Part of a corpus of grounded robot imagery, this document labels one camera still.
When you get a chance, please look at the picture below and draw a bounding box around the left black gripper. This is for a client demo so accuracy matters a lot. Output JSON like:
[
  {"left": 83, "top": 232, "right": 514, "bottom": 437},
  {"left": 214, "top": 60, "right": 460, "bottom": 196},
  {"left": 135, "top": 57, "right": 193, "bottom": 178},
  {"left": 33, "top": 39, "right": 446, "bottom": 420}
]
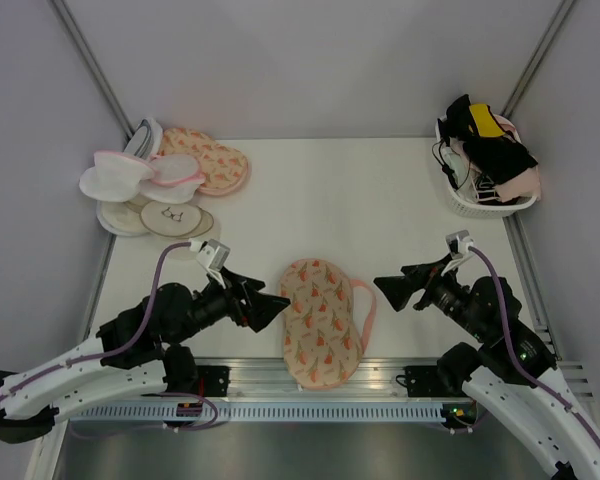
[{"left": 170, "top": 266, "right": 292, "bottom": 345}]

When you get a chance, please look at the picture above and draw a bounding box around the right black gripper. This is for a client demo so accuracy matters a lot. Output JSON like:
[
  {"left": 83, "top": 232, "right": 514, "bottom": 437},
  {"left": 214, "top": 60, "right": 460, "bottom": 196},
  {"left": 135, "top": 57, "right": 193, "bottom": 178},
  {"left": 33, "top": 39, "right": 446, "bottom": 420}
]
[{"left": 372, "top": 251, "right": 487, "bottom": 339}]

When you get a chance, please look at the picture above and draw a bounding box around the peach floral mesh laundry bag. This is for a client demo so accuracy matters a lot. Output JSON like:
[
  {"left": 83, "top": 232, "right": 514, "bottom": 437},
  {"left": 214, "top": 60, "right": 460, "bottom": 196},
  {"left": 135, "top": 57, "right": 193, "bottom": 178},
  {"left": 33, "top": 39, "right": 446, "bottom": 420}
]
[{"left": 279, "top": 258, "right": 377, "bottom": 364}]

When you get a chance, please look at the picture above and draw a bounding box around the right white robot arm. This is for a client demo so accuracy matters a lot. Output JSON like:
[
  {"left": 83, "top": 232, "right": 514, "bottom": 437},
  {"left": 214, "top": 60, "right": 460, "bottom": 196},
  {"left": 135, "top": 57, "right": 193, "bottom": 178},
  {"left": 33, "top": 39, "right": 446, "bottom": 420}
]
[{"left": 373, "top": 256, "right": 600, "bottom": 479}]

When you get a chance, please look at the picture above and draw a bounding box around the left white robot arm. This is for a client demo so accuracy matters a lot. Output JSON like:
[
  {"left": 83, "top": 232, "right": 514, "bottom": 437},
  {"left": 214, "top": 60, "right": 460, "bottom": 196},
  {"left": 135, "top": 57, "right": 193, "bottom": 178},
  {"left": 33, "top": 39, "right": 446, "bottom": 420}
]
[{"left": 0, "top": 269, "right": 291, "bottom": 444}]

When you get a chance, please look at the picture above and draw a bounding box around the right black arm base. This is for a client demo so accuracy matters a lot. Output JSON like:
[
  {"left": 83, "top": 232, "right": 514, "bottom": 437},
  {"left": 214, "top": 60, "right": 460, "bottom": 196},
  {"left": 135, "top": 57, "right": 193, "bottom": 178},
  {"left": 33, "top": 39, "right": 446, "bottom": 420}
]
[{"left": 403, "top": 365, "right": 452, "bottom": 398}]

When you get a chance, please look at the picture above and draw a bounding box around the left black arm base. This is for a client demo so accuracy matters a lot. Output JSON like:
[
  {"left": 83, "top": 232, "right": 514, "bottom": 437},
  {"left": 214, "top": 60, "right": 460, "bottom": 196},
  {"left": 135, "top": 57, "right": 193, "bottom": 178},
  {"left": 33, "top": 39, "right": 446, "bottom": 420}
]
[{"left": 192, "top": 365, "right": 230, "bottom": 398}]

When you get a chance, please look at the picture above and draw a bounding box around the white plastic laundry basket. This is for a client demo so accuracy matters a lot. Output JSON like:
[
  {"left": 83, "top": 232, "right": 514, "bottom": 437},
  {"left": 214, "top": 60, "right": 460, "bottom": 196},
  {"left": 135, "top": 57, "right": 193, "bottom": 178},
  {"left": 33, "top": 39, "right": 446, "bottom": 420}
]
[{"left": 432, "top": 116, "right": 539, "bottom": 219}]

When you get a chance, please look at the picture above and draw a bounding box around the beige bag with bra print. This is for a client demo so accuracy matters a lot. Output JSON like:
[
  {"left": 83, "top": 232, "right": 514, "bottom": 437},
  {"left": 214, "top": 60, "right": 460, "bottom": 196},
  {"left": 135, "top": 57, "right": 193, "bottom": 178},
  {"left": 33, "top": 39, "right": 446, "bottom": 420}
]
[{"left": 139, "top": 201, "right": 215, "bottom": 239}]

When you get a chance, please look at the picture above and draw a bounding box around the black bra in basket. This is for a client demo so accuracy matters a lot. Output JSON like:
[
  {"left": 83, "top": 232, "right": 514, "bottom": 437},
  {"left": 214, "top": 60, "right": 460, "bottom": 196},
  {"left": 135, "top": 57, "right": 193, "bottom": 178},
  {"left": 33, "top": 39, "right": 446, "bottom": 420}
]
[{"left": 439, "top": 94, "right": 538, "bottom": 184}]

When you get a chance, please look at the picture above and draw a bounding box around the pink bra in basket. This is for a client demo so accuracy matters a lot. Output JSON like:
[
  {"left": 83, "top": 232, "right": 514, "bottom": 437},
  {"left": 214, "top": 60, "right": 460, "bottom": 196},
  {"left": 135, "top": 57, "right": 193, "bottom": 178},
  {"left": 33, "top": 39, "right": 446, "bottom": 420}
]
[{"left": 494, "top": 167, "right": 542, "bottom": 205}]

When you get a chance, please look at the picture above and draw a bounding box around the cream round mesh bag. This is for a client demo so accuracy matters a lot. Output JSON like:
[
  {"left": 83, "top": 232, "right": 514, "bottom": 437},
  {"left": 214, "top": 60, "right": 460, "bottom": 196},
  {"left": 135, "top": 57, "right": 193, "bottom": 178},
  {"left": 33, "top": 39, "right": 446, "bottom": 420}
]
[{"left": 96, "top": 202, "right": 149, "bottom": 237}]

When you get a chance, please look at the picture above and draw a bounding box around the white pink-trimmed mesh bag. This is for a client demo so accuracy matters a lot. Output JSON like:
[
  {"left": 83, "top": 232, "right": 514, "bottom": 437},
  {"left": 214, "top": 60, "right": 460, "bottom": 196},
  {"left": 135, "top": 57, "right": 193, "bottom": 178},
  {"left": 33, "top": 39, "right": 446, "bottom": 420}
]
[{"left": 79, "top": 150, "right": 156, "bottom": 203}]

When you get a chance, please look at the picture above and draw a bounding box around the white blue-trimmed mesh bag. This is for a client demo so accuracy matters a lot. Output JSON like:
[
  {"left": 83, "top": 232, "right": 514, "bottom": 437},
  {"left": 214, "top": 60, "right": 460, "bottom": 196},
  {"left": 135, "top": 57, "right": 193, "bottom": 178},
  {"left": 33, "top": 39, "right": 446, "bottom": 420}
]
[{"left": 123, "top": 117, "right": 163, "bottom": 160}]

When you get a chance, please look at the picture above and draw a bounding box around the yellow garment in basket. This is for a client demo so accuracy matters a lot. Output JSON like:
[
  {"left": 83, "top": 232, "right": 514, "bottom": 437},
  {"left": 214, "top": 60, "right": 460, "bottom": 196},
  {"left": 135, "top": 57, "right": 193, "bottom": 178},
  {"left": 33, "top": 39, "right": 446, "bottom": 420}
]
[{"left": 469, "top": 103, "right": 505, "bottom": 138}]

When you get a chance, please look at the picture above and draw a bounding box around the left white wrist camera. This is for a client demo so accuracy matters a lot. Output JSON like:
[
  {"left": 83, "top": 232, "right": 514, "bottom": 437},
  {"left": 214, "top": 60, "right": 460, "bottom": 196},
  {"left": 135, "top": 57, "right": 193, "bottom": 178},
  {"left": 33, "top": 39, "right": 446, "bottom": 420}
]
[{"left": 189, "top": 239, "right": 230, "bottom": 285}]

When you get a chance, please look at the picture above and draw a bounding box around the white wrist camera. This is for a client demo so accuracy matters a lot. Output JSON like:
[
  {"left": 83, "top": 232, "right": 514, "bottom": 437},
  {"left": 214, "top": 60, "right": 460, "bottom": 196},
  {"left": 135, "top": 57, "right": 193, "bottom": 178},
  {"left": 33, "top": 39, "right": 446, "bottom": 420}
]
[
  {"left": 443, "top": 230, "right": 474, "bottom": 275},
  {"left": 189, "top": 239, "right": 230, "bottom": 285}
]

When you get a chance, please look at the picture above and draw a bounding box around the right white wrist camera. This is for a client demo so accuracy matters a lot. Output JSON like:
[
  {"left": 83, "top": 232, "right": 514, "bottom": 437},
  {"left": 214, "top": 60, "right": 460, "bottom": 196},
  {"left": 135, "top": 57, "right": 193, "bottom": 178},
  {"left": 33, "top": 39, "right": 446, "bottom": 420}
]
[{"left": 443, "top": 230, "right": 474, "bottom": 275}]

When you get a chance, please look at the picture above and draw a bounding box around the aluminium mounting rail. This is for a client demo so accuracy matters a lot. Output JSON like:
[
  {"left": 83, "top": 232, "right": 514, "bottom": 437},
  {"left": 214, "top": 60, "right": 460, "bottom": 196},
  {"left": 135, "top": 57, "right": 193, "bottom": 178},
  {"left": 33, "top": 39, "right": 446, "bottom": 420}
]
[{"left": 129, "top": 357, "right": 596, "bottom": 401}]

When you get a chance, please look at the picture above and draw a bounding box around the white slotted cable duct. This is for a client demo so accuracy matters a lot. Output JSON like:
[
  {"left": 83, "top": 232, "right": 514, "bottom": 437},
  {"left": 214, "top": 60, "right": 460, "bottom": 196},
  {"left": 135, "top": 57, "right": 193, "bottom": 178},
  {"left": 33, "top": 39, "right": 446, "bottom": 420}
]
[{"left": 72, "top": 401, "right": 470, "bottom": 423}]

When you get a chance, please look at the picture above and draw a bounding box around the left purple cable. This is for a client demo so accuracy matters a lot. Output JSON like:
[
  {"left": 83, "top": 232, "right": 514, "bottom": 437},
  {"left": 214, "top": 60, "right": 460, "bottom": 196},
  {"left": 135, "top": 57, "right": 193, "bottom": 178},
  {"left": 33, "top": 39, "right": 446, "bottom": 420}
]
[{"left": 0, "top": 241, "right": 226, "bottom": 436}]

